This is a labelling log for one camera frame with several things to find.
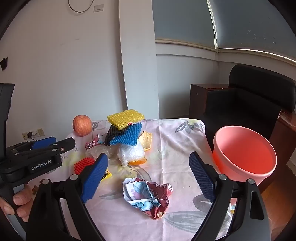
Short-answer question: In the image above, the red foam fruit net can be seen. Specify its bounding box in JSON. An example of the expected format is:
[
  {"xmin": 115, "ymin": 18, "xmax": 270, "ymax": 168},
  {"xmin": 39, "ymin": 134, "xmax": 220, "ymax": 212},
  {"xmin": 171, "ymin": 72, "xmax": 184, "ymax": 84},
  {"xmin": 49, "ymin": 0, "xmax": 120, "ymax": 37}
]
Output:
[{"xmin": 74, "ymin": 157, "xmax": 96, "ymax": 175}]

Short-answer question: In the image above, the pink floral tablecloth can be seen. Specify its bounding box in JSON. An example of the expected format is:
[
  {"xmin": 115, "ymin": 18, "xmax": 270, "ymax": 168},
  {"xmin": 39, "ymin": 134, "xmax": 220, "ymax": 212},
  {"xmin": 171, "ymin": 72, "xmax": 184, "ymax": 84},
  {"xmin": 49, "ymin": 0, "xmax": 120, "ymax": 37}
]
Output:
[{"xmin": 50, "ymin": 118, "xmax": 234, "ymax": 241}]

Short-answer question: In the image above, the black foam fruit net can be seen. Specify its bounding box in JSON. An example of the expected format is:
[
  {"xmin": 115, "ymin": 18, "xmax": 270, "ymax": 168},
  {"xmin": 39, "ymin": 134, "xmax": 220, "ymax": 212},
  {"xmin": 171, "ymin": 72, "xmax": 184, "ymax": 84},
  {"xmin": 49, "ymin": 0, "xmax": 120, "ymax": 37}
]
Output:
[{"xmin": 105, "ymin": 125, "xmax": 126, "ymax": 146}]

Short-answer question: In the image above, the thin wall cable loop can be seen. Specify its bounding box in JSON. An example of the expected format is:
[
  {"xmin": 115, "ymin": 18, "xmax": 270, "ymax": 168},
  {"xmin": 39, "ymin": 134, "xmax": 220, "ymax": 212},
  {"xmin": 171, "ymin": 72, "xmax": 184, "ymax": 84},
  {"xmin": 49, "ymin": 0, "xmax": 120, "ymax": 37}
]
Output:
[{"xmin": 68, "ymin": 0, "xmax": 95, "ymax": 12}]

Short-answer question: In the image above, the black leather wooden armchair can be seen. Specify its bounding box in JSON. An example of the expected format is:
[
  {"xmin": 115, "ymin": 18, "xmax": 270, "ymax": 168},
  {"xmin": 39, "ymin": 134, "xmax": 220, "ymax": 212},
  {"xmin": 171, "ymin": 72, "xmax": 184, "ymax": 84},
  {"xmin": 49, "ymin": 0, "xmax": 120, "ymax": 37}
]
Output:
[{"xmin": 189, "ymin": 64, "xmax": 296, "ymax": 168}]

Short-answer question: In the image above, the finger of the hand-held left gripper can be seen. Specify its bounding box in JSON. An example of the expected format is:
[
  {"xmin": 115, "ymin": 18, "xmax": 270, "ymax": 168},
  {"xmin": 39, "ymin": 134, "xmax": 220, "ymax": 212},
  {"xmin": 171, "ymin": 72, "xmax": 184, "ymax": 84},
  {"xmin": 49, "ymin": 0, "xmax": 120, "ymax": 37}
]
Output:
[
  {"xmin": 9, "ymin": 137, "xmax": 76, "ymax": 160},
  {"xmin": 6, "ymin": 137, "xmax": 57, "ymax": 151}
]

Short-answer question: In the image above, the blue foam fruit net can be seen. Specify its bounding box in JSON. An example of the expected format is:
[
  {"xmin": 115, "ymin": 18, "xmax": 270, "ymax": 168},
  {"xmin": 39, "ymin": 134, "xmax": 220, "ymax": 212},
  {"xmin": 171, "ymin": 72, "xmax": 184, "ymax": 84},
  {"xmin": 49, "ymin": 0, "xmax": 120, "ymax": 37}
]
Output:
[{"xmin": 110, "ymin": 123, "xmax": 143, "ymax": 147}]

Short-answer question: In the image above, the yellow foam fruit net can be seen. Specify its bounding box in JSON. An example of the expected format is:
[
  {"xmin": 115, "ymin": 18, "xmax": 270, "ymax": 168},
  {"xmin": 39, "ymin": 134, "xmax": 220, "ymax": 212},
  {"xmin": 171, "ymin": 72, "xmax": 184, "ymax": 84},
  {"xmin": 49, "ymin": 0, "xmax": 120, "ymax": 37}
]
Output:
[{"xmin": 107, "ymin": 109, "xmax": 145, "ymax": 130}]

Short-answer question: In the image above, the white translucent plastic bag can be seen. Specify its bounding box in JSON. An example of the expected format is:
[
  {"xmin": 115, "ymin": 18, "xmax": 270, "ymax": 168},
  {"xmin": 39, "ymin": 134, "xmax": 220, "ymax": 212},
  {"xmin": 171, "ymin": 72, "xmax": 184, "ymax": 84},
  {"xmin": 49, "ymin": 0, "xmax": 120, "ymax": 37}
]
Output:
[{"xmin": 117, "ymin": 144, "xmax": 145, "ymax": 166}]

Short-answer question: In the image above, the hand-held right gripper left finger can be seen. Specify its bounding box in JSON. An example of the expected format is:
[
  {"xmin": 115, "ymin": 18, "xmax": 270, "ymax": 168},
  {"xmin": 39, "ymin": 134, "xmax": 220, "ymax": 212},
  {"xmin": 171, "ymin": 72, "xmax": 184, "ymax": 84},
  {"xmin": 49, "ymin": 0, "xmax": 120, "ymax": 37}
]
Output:
[{"xmin": 25, "ymin": 153, "xmax": 109, "ymax": 241}]

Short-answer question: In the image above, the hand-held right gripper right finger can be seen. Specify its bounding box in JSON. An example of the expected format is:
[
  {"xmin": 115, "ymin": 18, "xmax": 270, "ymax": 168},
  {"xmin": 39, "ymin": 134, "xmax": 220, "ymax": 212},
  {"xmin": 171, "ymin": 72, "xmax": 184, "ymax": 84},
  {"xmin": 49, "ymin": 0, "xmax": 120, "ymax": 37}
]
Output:
[{"xmin": 188, "ymin": 152, "xmax": 271, "ymax": 241}]

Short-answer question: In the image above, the dark red snack wrapper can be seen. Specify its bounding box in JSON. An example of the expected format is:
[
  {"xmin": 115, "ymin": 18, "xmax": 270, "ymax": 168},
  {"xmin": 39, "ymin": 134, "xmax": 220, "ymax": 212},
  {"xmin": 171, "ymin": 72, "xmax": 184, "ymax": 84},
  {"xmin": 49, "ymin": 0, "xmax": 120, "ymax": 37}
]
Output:
[{"xmin": 85, "ymin": 134, "xmax": 107, "ymax": 149}]

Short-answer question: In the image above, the frosted glass window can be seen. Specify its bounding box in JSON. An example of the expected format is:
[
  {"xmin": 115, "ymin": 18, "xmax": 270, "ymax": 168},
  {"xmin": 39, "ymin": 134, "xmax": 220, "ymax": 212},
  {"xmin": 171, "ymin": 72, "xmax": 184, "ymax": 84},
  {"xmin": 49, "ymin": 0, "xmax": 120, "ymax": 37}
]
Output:
[{"xmin": 151, "ymin": 0, "xmax": 296, "ymax": 63}]

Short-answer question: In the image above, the person's left hand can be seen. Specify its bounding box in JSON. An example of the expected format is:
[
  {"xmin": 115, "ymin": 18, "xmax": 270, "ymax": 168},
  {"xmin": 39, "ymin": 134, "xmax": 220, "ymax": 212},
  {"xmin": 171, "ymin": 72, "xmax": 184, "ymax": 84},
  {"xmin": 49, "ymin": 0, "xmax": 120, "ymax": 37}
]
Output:
[{"xmin": 0, "ymin": 183, "xmax": 37, "ymax": 222}]

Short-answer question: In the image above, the orange peel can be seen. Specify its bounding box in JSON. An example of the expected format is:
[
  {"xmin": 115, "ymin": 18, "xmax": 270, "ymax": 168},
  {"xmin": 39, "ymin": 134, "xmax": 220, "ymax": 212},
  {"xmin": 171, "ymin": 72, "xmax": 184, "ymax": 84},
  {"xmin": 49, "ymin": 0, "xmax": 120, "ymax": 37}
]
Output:
[
  {"xmin": 140, "ymin": 131, "xmax": 153, "ymax": 152},
  {"xmin": 128, "ymin": 158, "xmax": 147, "ymax": 166}
]

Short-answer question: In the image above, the white wall socket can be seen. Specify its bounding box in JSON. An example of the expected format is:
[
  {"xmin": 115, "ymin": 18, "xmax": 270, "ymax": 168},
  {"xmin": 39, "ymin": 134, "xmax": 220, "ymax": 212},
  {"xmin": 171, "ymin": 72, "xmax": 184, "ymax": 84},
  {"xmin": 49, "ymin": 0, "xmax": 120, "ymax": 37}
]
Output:
[{"xmin": 22, "ymin": 128, "xmax": 44, "ymax": 140}]

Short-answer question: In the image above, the clear plastic bag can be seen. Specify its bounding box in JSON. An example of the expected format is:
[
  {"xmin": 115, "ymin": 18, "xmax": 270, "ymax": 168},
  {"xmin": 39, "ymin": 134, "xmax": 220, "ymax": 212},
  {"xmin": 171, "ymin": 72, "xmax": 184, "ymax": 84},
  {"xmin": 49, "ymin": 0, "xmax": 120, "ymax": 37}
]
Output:
[{"xmin": 85, "ymin": 146, "xmax": 121, "ymax": 164}]

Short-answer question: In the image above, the red printed wrapper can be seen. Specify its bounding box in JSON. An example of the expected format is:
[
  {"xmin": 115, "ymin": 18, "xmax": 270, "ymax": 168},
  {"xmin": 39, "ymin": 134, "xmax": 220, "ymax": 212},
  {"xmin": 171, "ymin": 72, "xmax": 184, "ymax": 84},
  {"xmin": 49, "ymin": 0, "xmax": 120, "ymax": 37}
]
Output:
[{"xmin": 122, "ymin": 177, "xmax": 174, "ymax": 220}]

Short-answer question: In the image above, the red apple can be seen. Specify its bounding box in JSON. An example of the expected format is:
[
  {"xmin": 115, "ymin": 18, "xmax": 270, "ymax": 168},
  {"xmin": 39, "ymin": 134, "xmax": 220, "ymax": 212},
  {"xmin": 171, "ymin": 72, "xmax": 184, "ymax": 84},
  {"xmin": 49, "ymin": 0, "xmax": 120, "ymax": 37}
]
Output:
[{"xmin": 72, "ymin": 114, "xmax": 92, "ymax": 137}]

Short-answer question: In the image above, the pink plastic bucket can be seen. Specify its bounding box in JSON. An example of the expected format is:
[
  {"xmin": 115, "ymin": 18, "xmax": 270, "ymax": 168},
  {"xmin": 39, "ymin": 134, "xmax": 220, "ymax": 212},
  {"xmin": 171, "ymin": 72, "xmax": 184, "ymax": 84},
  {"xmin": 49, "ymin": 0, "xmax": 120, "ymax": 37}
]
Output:
[{"xmin": 212, "ymin": 125, "xmax": 277, "ymax": 186}]

